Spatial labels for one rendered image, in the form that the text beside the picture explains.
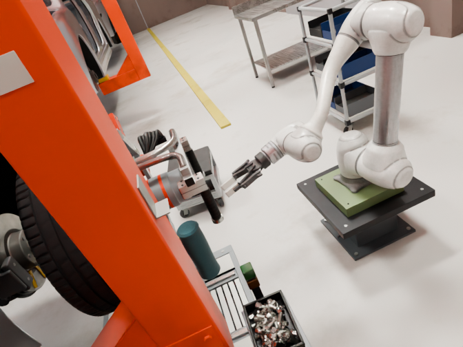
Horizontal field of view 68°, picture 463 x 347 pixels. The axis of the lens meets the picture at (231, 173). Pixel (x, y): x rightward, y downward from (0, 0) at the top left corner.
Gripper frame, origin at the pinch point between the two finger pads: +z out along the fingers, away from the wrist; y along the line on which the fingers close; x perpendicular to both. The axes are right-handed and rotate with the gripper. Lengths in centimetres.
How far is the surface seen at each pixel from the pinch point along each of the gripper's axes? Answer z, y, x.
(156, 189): 20.6, 9.1, -26.1
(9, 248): 75, 1, -42
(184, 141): 2.2, -9.0, -26.1
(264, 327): 18, 57, 9
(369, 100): -125, -94, 85
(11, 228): 74, -8, -44
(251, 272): 11.4, 42.9, 2.5
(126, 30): -16, -358, -41
